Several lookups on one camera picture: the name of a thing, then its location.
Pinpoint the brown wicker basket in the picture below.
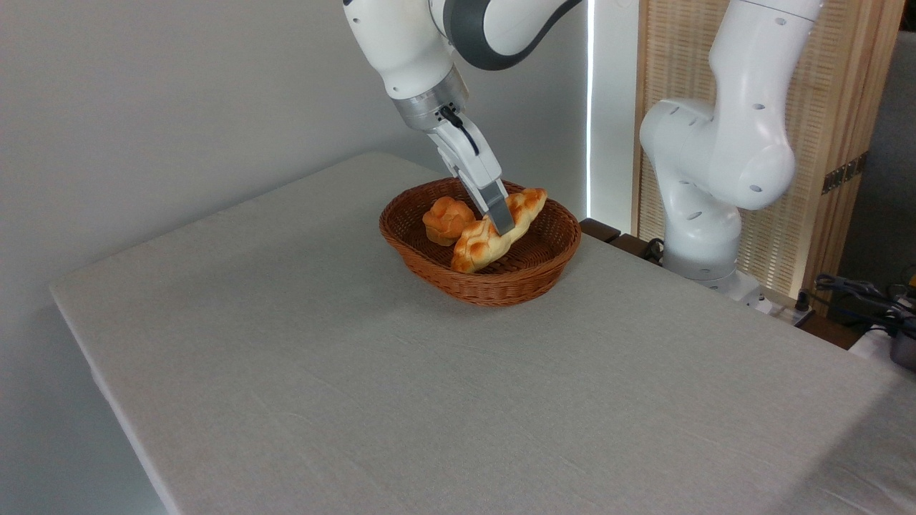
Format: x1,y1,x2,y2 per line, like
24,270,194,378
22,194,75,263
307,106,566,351
379,177,582,308

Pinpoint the long braided bread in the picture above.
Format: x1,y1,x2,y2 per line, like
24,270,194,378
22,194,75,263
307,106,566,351
450,187,549,274

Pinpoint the black metal hinge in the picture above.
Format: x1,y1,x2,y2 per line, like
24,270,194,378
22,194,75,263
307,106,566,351
822,153,869,195

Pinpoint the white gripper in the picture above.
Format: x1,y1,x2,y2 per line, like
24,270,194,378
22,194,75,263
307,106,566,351
427,114,517,236

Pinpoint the round orange bread roll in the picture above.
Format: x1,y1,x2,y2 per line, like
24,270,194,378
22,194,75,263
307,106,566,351
422,196,477,247

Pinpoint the white power strip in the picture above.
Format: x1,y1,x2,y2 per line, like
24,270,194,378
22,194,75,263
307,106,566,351
757,295,817,327

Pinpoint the black cable bundle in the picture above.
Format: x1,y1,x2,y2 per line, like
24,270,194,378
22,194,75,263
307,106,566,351
814,273,916,338

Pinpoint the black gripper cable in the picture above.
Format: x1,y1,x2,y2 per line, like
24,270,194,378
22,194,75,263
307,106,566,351
439,105,481,157

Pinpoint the grey tablecloth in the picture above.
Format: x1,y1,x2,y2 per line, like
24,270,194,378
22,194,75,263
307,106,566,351
49,152,916,515

